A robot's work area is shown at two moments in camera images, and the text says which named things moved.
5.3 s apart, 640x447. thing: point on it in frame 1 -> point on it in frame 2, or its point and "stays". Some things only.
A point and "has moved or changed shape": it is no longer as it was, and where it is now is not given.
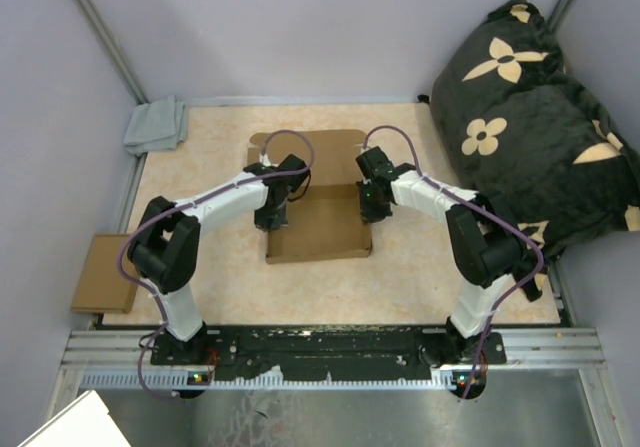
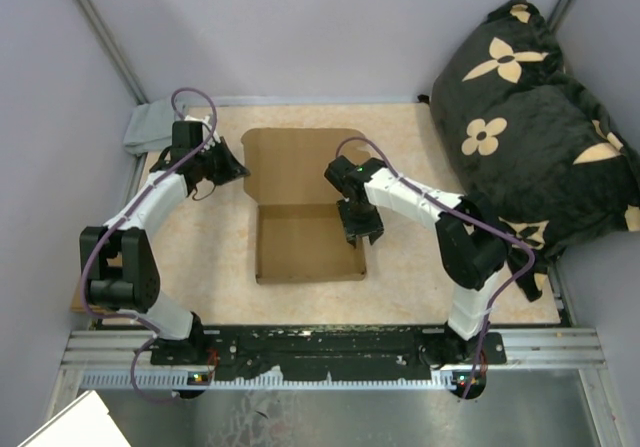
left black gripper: x=270 y=224 -> x=233 y=169
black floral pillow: x=523 y=134 stays
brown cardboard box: x=324 y=218 has moved or changed shape
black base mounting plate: x=360 y=352 stays
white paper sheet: x=84 y=422 stays
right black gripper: x=368 y=215 -> x=373 y=229
